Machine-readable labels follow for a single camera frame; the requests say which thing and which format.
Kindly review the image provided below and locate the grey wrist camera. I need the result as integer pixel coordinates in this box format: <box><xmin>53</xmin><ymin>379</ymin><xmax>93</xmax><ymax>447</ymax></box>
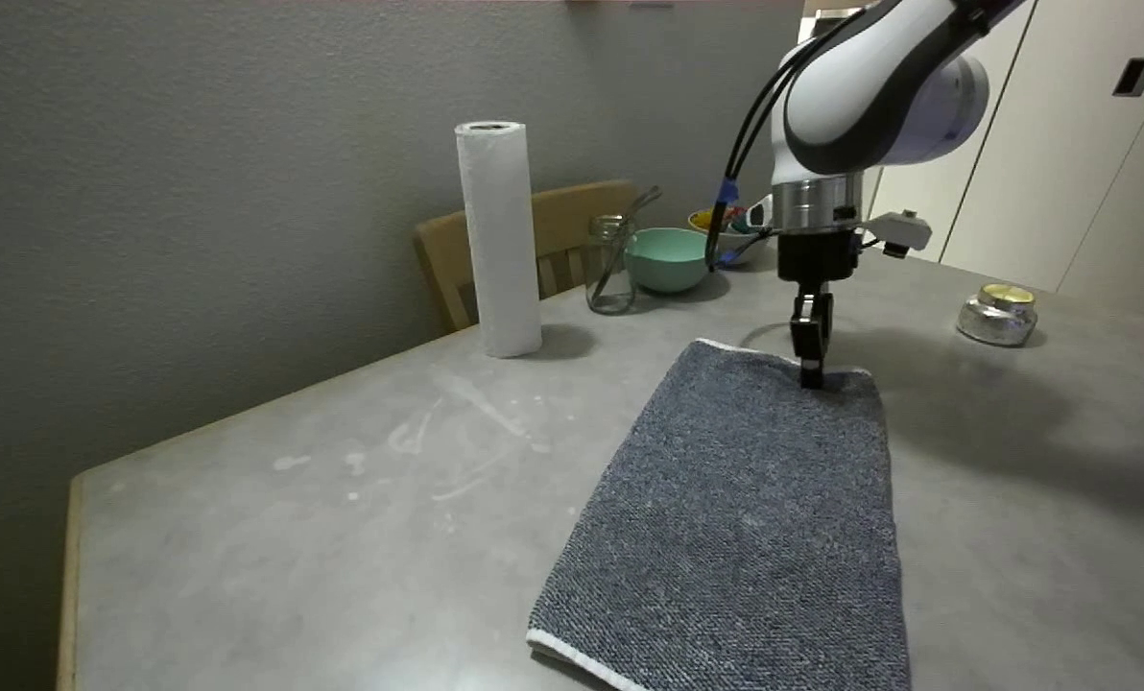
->
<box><xmin>857</xmin><ymin>209</ymin><xmax>936</xmax><ymax>263</ymax></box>

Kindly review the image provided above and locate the white paper towel roll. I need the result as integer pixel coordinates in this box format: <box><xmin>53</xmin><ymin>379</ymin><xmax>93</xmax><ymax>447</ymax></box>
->
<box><xmin>451</xmin><ymin>116</ymin><xmax>547</xmax><ymax>360</ymax></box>

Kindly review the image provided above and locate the tall white cabinet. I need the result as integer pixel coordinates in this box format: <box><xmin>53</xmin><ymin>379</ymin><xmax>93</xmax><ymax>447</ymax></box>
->
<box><xmin>867</xmin><ymin>0</ymin><xmax>1144</xmax><ymax>328</ymax></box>

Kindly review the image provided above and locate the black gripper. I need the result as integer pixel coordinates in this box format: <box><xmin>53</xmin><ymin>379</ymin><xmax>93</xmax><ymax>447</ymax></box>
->
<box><xmin>775</xmin><ymin>227</ymin><xmax>863</xmax><ymax>391</ymax></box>

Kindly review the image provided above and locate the dark grey striped towel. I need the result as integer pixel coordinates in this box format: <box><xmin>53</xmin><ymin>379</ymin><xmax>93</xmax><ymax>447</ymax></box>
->
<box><xmin>520</xmin><ymin>333</ymin><xmax>912</xmax><ymax>691</ymax></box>

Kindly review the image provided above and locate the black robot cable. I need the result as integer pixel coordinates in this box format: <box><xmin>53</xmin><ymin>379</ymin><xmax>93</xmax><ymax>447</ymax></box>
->
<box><xmin>702</xmin><ymin>10</ymin><xmax>887</xmax><ymax>272</ymax></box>

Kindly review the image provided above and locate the silver jar gold lid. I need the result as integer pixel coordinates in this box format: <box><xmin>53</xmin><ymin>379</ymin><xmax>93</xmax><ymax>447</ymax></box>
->
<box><xmin>951</xmin><ymin>282</ymin><xmax>1041</xmax><ymax>349</ymax></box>

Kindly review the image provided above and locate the glass jar with utensils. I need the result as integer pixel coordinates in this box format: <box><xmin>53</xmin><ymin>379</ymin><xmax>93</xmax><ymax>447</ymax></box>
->
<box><xmin>584</xmin><ymin>184</ymin><xmax>664</xmax><ymax>321</ymax></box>

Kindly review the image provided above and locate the light wooden chair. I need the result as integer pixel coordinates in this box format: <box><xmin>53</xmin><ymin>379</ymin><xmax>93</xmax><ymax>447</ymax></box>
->
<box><xmin>410</xmin><ymin>177</ymin><xmax>640</xmax><ymax>333</ymax></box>

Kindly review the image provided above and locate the teal bowl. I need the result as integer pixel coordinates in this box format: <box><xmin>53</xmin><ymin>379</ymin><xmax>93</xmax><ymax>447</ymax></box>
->
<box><xmin>621</xmin><ymin>222</ymin><xmax>721</xmax><ymax>301</ymax></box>

